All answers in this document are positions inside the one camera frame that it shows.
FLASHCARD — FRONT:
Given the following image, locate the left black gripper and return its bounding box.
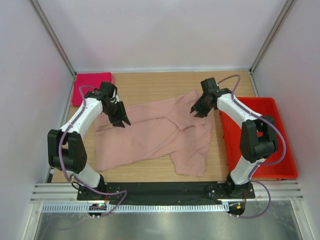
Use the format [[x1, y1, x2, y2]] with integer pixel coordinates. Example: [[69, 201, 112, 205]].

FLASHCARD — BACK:
[[103, 100, 130, 128]]

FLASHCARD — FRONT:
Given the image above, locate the dusty pink t shirt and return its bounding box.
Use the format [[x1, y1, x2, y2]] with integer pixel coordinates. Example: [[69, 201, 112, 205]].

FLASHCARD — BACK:
[[94, 90, 212, 177]]

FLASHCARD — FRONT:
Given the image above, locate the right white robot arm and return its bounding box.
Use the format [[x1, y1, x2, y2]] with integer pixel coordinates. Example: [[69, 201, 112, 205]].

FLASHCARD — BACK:
[[190, 77, 279, 198]]

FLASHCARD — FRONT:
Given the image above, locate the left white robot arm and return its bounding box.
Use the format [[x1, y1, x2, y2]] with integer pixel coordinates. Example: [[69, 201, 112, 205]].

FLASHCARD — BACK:
[[47, 81, 131, 200]]

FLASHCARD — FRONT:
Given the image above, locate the folded magenta t shirt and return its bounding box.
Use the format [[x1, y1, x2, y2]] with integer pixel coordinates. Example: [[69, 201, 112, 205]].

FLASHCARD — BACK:
[[70, 72, 115, 107]]

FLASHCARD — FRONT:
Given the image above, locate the red plastic bin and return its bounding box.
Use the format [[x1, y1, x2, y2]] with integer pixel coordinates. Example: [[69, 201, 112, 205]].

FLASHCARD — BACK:
[[219, 96, 299, 180]]

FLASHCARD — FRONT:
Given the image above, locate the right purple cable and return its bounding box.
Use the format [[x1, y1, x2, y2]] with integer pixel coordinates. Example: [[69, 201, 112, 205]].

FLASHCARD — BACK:
[[216, 74, 287, 221]]

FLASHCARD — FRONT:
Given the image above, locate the purple cable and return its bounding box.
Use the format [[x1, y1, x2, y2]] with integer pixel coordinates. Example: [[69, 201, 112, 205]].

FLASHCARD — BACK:
[[216, 74, 287, 221], [57, 85, 128, 218]]

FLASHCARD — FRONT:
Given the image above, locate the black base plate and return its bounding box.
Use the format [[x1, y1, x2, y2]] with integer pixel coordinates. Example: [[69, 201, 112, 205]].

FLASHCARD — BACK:
[[76, 181, 255, 206]]

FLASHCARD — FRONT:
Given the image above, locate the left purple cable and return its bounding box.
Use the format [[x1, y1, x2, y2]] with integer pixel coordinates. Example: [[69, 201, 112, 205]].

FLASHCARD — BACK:
[[57, 85, 128, 218]]

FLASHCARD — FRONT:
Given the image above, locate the aluminium rail profile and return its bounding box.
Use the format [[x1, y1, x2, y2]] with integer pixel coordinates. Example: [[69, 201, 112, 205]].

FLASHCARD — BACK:
[[30, 183, 78, 203]]

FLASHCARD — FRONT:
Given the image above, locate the white slotted cable duct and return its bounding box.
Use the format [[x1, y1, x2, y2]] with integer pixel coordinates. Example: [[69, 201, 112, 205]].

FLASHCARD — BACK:
[[42, 203, 229, 213]]

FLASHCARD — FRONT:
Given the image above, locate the left aluminium frame post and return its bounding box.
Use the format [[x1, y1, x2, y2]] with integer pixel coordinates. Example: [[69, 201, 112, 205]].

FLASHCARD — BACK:
[[29, 0, 77, 78]]

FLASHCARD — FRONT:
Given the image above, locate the aluminium frame post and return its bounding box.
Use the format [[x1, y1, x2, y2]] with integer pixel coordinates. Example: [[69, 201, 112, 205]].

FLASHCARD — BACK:
[[29, 0, 77, 78], [249, 0, 296, 75]]

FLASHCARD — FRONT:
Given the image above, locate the right aluminium frame post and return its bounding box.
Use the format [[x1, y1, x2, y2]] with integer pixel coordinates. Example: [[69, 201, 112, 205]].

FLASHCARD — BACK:
[[249, 0, 296, 75]]

